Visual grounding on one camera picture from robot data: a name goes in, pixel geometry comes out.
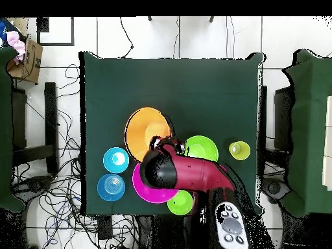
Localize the pink plastic bowl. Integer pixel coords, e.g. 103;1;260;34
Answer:
132;161;180;204

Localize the pink cloth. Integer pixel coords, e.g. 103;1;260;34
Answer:
5;30;27;65

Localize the dark green tablecloth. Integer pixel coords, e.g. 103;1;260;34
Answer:
78;51;266;217

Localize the black floor cable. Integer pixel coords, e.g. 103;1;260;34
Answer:
119;16;135;59

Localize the black floor stand base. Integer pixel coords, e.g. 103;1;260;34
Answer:
12;174;54;198
260;177;291;202

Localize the green covered side table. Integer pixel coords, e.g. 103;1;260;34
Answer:
282;49;332;219
0;45;25;213

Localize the tangle of floor cables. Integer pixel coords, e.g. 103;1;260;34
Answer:
10;64;138;249

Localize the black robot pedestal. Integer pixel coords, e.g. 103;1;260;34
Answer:
133;214;208;249

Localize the white panel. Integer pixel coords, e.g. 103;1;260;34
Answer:
322;95;332;191

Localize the blue fabric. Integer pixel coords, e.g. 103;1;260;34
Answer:
0;21;9;40

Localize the large green plastic bowl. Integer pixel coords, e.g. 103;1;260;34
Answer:
184;135;219;163

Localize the black side frame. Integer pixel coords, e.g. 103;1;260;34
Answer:
274;86;294;151

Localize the yellow plastic cup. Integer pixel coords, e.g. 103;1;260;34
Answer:
228;140;252;161

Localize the black square frame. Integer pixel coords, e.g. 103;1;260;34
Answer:
36;16;75;47

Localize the cardboard box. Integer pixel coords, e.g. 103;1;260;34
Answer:
6;38;43;84

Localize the black power strip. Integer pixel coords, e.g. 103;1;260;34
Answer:
97;215;113;241

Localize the light blue plastic bowl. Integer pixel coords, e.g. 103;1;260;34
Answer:
102;147;130;174

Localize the black leg frame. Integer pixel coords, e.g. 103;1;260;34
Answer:
11;82;59;174

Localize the orange plastic bowl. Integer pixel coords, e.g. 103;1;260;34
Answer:
124;106;174;163

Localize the small green plastic bowl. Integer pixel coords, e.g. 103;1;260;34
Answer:
167;189;195;216

